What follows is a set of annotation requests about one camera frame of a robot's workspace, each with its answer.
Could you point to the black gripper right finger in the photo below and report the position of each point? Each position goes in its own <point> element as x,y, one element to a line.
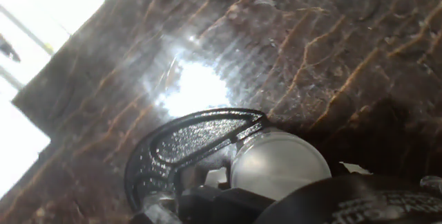
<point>355,168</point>

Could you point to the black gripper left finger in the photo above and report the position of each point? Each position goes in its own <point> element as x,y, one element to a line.
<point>221,206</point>

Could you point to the black C-clamp with steel screw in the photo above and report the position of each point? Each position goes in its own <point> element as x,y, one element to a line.
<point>186,141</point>

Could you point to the transparent plastic wrap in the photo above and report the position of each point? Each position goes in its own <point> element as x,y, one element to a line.
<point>159,212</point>
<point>431,183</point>

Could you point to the dark brown marble pattern mat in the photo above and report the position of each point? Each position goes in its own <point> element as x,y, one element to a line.
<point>310,61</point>

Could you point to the large white paper sheet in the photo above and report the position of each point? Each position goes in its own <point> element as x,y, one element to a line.
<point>17,155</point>

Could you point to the dark pen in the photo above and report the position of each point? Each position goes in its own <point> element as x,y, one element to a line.
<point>8,51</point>

